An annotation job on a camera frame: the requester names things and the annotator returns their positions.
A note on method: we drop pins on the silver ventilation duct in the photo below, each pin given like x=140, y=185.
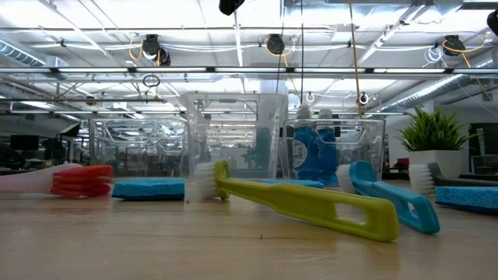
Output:
x=428, y=91

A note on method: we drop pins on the deep clear plastic bin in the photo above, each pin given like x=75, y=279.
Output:
x=233, y=132

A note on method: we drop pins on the black computer monitor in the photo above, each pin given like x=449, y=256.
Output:
x=24, y=142
x=484, y=142

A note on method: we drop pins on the blue dish brush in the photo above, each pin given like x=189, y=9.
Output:
x=389, y=192

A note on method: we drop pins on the blue dish soap bottle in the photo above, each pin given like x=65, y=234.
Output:
x=305, y=155

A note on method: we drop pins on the red dish brush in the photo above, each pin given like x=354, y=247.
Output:
x=79, y=180

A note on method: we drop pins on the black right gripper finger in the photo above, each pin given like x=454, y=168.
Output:
x=494, y=22

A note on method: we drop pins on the blue sponge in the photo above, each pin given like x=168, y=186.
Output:
x=148, y=189
x=467, y=199

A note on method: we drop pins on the yellow-green dish brush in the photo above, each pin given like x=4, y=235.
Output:
x=303, y=204

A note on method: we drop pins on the small potted green plant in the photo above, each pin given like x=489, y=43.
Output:
x=432, y=132

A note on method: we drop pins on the long ceiling light bar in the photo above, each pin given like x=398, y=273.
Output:
x=249, y=70

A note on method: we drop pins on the grey dish brush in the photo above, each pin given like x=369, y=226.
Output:
x=422, y=179

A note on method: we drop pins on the shallow clear plastic tray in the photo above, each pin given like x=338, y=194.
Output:
x=362, y=148
x=136, y=148

